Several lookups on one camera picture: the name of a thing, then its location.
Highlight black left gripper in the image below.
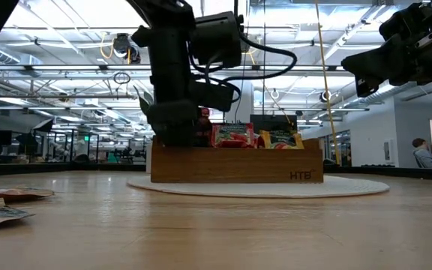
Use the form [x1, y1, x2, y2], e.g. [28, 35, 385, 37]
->
[146, 99, 201, 149]

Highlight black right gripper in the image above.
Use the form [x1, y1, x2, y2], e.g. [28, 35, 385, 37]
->
[340, 0, 432, 99]

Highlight red strawberry tea packet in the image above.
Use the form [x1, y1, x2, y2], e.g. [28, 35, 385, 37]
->
[210, 121, 257, 149]

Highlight yellow mango tea packet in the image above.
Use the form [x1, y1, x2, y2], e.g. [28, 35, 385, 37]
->
[259, 129, 305, 150]

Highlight wooden three-compartment tea box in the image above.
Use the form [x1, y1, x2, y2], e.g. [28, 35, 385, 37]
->
[150, 136, 325, 185]

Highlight person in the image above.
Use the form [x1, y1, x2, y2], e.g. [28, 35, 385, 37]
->
[195, 107, 214, 148]
[411, 137, 432, 169]

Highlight snake plant in white pot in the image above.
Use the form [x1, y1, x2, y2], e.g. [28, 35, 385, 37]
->
[133, 85, 154, 174]

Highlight black perforated computer case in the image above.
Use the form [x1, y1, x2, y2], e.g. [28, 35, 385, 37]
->
[249, 113, 299, 132]

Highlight white round woven placemat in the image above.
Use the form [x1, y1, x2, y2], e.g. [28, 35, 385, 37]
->
[126, 174, 391, 199]

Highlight long ceiling light bar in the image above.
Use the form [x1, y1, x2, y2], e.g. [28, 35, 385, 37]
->
[0, 64, 347, 73]

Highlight yellow hanging cable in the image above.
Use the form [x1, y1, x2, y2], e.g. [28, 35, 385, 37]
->
[313, 0, 341, 167]

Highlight silver ceiling air duct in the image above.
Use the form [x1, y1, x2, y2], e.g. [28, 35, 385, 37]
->
[345, 82, 427, 110]

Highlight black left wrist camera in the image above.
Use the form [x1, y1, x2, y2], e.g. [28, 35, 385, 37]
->
[187, 79, 236, 113]

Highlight black left wrist camera cable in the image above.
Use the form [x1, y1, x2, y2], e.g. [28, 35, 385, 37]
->
[199, 32, 299, 103]

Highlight black hanging cable loop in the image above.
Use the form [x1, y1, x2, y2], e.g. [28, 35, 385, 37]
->
[112, 70, 132, 86]

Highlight black hanging cable with coil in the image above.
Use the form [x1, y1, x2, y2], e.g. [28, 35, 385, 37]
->
[261, 0, 267, 117]

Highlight black ceiling cord reel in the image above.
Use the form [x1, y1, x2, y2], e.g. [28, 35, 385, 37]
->
[111, 32, 142, 65]

